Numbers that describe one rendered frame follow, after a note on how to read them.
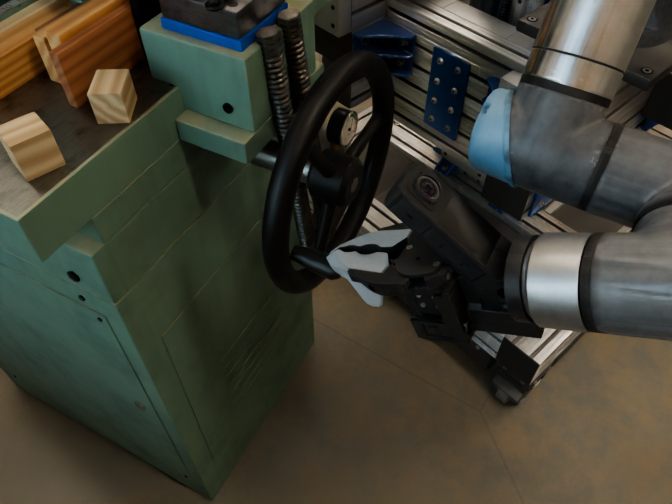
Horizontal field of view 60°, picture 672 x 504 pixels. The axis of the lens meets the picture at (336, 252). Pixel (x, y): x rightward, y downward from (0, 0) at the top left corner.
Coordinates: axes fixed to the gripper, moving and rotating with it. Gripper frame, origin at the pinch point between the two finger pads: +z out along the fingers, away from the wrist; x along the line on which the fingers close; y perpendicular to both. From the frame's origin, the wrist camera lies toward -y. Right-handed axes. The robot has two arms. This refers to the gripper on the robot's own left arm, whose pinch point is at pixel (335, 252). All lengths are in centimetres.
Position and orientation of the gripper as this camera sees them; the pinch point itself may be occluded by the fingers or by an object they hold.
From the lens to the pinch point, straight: 58.7
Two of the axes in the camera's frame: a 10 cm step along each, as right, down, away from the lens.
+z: -7.6, -0.3, 6.4
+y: 4.0, 7.6, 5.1
